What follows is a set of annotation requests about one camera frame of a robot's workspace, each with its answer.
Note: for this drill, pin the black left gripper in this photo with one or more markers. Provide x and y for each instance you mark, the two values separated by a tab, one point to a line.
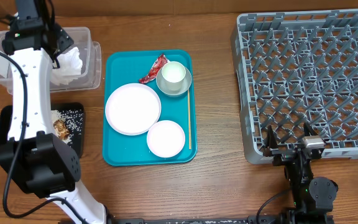
64	39

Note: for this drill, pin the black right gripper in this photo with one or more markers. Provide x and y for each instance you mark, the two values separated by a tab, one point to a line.
289	156

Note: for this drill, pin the brown food scrap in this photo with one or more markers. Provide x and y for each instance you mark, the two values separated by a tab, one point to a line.
61	129

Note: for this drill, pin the red snack wrapper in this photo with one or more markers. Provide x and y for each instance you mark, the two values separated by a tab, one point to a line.
157	65

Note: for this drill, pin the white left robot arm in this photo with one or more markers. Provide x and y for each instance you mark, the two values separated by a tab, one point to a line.
33	156

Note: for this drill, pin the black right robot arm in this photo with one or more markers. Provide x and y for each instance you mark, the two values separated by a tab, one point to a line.
313	197

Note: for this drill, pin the clear plastic waste bin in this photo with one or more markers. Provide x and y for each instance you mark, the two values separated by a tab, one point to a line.
90	53

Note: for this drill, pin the black food waste tray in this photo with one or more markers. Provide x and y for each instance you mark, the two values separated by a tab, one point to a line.
6	116

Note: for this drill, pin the grey dishwasher rack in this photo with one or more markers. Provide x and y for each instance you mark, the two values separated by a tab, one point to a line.
294	68

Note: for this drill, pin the teal serving tray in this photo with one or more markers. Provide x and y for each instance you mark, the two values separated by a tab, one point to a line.
128	67

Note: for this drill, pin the pile of white rice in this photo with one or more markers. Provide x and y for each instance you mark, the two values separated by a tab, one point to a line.
73	120

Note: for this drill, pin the large white plate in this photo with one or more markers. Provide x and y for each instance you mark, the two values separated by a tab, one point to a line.
132	109

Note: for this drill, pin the wooden chopstick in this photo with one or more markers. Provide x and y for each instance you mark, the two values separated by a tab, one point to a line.
189	121

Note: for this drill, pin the white cup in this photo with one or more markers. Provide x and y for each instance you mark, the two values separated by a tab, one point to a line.
173	74

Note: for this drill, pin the grey small bowl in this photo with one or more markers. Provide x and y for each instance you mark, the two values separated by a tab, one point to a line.
185	86

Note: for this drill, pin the small white plate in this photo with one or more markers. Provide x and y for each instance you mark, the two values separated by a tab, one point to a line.
166	139

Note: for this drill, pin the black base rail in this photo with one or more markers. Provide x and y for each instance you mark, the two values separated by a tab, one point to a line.
249	220

